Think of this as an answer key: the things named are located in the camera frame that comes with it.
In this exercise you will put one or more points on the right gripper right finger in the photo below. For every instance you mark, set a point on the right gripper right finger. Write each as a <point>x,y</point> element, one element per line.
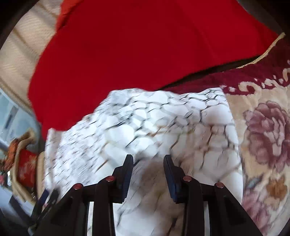
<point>226,215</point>

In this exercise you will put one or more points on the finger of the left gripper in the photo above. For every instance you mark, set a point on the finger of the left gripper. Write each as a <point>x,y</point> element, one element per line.
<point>50,202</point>
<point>37,210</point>

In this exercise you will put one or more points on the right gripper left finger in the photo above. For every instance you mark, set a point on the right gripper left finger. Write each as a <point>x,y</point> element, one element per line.
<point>70,215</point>

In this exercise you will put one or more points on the white black patterned coat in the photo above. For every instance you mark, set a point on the white black patterned coat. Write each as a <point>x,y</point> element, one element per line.
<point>196,129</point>

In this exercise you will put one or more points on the beige garment on box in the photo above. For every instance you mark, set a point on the beige garment on box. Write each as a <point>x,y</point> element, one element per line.
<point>25,194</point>

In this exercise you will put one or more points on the red gift box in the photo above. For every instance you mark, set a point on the red gift box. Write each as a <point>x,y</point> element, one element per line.
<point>27,168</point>

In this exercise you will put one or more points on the orange black folded cloth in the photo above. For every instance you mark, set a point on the orange black folded cloth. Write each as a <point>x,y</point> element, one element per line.
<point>10,157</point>

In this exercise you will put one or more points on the floral plush blanket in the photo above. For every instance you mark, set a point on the floral plush blanket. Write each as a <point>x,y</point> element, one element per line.
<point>258,96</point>

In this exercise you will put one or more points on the dotted beige curtain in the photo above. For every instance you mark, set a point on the dotted beige curtain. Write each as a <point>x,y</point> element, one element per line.
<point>23,47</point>

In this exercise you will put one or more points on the red sofa cover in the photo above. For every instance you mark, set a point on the red sofa cover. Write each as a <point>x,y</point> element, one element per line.
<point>100,46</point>

